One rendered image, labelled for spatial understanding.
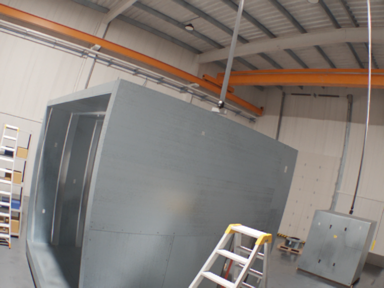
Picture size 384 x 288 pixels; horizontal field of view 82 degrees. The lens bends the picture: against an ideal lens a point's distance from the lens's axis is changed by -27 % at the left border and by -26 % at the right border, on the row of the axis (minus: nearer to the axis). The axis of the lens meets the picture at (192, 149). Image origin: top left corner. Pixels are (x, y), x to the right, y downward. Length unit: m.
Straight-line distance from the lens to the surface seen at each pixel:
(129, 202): 2.16
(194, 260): 2.79
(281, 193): 3.63
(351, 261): 8.64
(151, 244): 2.40
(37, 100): 10.36
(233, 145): 2.73
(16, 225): 6.73
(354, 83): 9.96
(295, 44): 10.19
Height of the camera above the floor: 2.76
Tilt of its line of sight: 2 degrees up
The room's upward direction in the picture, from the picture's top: 13 degrees clockwise
